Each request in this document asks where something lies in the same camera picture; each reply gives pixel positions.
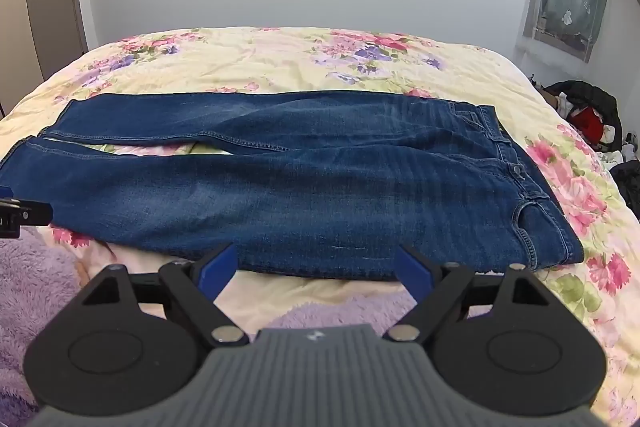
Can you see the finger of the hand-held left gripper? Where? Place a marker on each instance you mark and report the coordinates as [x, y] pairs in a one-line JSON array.
[[27, 213]]

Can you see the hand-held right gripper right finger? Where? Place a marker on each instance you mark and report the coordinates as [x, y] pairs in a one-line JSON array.
[[411, 268]]

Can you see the black jacket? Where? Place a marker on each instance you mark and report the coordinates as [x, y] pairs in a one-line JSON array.
[[595, 99]]

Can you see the red garment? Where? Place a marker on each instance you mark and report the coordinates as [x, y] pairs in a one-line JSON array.
[[587, 122]]

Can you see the dark cloth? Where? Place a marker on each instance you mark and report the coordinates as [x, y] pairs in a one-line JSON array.
[[629, 184]]

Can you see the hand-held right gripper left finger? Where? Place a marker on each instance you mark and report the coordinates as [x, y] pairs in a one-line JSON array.
[[223, 266]]

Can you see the floral bed quilt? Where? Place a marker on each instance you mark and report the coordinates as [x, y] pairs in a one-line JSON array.
[[310, 62]]

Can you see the purple fuzzy blanket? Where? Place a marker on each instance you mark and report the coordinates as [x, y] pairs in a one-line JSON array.
[[35, 287]]

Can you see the blue denim pants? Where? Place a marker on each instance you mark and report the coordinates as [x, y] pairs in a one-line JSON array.
[[310, 187]]

